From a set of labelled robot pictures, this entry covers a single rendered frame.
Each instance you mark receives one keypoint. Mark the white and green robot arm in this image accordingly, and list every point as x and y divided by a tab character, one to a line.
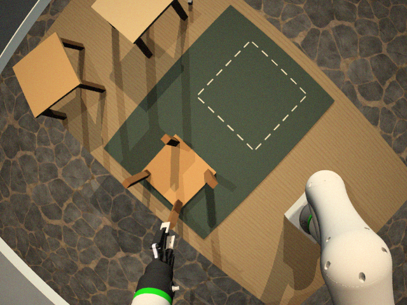
355	263

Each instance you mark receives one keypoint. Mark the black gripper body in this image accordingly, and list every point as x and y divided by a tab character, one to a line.
158	266

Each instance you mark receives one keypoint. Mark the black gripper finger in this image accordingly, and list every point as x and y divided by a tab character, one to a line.
160	240
169	249

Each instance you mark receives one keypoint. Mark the dark green floor mat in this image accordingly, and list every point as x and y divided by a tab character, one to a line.
251	94

